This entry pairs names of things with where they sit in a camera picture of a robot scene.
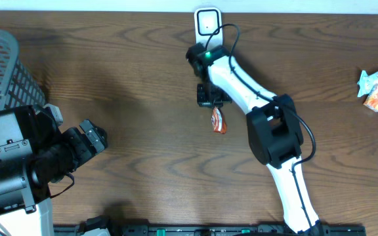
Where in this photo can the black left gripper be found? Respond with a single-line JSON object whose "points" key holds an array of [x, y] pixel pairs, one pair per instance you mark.
{"points": [[88, 137]]}

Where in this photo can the green wet wipes packet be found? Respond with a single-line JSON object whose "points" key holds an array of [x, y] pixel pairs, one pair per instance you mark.
{"points": [[366, 83]]}

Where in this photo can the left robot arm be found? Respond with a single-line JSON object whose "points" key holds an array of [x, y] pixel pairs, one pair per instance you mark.
{"points": [[34, 153]]}

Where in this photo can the orange snack bar wrapper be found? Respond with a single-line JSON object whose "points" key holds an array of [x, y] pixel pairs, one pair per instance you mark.
{"points": [[218, 122]]}

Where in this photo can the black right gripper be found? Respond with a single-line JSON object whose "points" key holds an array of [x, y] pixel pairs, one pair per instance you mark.
{"points": [[203, 101]]}

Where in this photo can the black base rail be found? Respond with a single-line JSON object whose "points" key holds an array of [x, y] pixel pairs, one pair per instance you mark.
{"points": [[208, 229]]}

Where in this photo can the grey plastic basket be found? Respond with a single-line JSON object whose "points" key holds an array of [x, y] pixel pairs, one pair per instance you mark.
{"points": [[17, 86]]}

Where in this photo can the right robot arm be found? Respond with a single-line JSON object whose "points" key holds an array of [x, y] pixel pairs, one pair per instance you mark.
{"points": [[273, 127]]}

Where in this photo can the orange Kleenex tissue pack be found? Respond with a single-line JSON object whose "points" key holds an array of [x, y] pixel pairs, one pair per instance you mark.
{"points": [[371, 101]]}

